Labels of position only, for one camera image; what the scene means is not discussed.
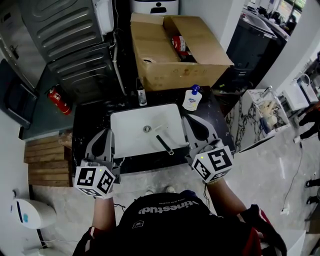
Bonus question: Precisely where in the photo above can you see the large cardboard box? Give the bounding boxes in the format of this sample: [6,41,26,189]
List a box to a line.
[130,12,235,92]

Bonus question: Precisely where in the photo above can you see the white hose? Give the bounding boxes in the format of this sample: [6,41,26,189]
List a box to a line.
[111,32,127,96]

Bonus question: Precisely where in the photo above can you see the soap bottle with blue pump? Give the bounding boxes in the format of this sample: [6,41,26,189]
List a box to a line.
[181,84,203,112]

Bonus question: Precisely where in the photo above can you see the white round appliance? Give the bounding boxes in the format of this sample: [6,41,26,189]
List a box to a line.
[129,0,180,16]

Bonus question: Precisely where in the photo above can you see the red fire extinguisher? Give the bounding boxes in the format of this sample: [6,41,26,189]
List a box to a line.
[46,84,73,116]

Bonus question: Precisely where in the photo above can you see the white marble cabinet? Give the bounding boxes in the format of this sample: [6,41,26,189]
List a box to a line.
[224,88,292,153]

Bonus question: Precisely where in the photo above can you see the silver metal door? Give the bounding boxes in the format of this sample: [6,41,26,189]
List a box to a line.
[0,0,46,88]

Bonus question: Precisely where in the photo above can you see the white sink basin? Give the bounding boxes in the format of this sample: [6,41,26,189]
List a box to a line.
[109,103,190,160]

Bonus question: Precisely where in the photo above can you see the black floor cable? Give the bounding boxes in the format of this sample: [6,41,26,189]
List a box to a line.
[281,142,305,212]

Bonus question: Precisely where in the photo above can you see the person's right forearm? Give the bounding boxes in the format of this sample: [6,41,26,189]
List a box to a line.
[206,178,248,217]

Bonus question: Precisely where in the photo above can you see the white squeegee with dark handle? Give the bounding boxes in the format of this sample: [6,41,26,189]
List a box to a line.
[149,123,175,156]

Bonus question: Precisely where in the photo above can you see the white bin with blue spot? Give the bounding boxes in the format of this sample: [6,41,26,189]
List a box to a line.
[9,197,58,230]

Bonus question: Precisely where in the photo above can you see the red packet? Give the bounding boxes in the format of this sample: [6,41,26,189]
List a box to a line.
[171,35,192,57]

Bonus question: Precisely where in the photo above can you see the person's right hand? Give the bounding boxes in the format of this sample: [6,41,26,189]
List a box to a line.
[207,138,225,151]

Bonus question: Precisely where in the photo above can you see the black flat panel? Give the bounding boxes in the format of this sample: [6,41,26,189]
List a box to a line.
[0,58,40,130]

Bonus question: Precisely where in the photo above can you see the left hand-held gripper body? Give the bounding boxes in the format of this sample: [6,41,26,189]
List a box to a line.
[74,157,121,200]

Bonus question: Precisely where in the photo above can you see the white utility sink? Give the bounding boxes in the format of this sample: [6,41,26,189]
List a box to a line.
[282,79,311,112]

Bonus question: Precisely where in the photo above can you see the dark ribbed metal appliance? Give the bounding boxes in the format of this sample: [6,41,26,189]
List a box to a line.
[47,42,127,104]

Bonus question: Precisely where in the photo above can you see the black marble table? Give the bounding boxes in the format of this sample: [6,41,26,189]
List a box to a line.
[71,86,236,176]

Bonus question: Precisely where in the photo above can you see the tall black cabinet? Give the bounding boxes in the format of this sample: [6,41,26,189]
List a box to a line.
[212,12,291,93]

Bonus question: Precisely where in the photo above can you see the person's left forearm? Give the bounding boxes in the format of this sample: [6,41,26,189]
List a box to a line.
[93,196,118,231]

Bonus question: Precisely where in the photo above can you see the grey ribbed metal appliance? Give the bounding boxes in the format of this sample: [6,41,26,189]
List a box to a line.
[19,0,106,62]

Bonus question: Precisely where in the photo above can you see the stack of wooden planks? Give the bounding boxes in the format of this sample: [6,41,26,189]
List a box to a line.
[23,136,73,188]

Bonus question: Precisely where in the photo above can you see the beige rolls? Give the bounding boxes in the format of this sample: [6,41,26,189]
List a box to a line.
[258,99,280,126]

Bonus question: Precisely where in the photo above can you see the glass window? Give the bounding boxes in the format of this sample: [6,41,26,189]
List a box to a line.
[277,0,307,12]

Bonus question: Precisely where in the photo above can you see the person's black red jersey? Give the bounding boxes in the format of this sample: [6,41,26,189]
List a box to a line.
[72,189,288,256]

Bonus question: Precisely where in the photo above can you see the clear glass bottle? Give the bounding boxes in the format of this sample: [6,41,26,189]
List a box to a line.
[136,77,148,107]

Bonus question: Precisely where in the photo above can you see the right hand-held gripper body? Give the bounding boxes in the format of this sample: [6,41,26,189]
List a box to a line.
[184,137,234,183]

